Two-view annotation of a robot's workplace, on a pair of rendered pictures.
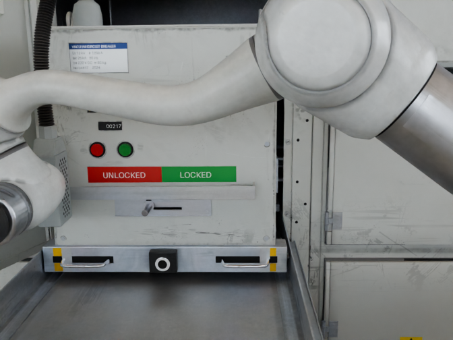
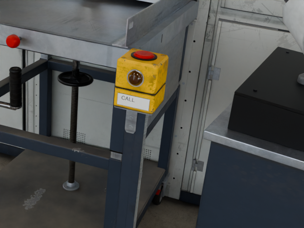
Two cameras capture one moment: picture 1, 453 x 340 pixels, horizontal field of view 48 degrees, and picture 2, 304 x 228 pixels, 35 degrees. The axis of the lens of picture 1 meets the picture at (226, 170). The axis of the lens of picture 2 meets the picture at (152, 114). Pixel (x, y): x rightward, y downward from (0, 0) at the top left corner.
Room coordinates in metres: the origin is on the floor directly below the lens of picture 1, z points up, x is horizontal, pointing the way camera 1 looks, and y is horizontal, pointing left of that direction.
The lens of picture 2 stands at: (-0.41, -0.44, 1.18)
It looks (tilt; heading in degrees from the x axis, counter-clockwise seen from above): 25 degrees down; 13
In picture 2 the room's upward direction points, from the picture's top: 7 degrees clockwise
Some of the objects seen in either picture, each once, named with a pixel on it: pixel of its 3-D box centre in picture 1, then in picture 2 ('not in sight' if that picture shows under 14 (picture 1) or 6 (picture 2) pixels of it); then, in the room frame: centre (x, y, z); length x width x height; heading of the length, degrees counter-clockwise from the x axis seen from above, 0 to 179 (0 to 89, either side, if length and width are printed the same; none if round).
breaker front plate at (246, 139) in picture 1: (160, 145); not in sight; (1.06, 0.14, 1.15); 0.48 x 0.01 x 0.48; 88
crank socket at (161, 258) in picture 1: (163, 261); not in sight; (1.04, 0.14, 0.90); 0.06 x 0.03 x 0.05; 88
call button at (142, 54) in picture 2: not in sight; (144, 57); (0.42, -0.22, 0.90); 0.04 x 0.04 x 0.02
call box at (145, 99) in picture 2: not in sight; (141, 80); (0.42, -0.22, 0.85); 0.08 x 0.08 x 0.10; 88
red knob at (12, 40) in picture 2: not in sight; (15, 40); (0.60, 0.15, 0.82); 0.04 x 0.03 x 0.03; 178
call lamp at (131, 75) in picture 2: not in sight; (134, 78); (0.37, -0.22, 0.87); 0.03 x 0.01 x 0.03; 88
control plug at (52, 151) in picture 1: (52, 180); not in sight; (1.00, 0.35, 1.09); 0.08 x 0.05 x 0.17; 178
